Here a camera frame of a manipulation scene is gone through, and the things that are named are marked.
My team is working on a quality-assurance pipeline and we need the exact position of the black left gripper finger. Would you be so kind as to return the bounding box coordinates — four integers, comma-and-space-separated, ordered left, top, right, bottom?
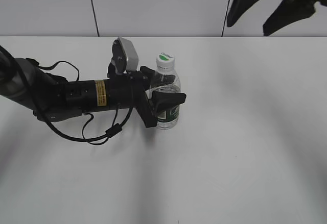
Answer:
152, 92, 186, 112
140, 66, 176, 89

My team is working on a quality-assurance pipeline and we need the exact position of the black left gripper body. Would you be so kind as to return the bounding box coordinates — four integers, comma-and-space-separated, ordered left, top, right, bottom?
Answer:
107, 66, 157, 128

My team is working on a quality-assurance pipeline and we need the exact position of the clear cestbon water bottle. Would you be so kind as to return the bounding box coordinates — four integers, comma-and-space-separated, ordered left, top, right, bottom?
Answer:
150, 52, 182, 131

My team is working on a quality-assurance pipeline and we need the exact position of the white green bottle cap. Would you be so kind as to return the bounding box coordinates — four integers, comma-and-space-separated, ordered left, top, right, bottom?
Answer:
156, 52, 175, 69

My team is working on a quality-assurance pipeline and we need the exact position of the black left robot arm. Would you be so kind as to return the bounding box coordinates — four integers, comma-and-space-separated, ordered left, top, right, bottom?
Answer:
1, 0, 326, 128

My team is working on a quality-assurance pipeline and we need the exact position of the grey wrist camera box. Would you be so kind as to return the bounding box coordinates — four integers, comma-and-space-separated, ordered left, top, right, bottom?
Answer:
111, 37, 139, 75

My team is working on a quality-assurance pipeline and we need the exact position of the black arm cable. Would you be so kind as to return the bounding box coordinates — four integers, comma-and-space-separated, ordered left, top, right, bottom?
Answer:
0, 45, 133, 145

